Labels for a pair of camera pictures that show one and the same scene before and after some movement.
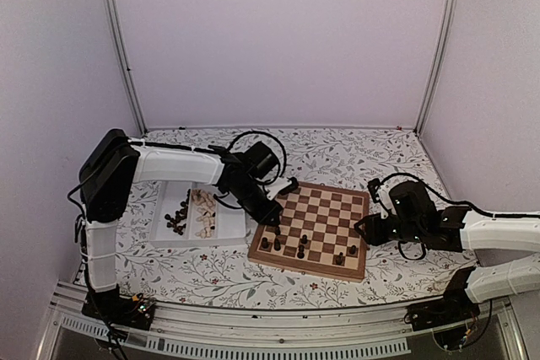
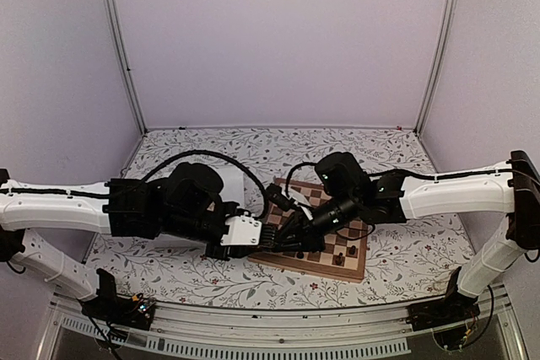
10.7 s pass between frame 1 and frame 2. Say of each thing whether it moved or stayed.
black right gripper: moved
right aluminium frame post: stayed
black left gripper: moved
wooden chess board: stayed
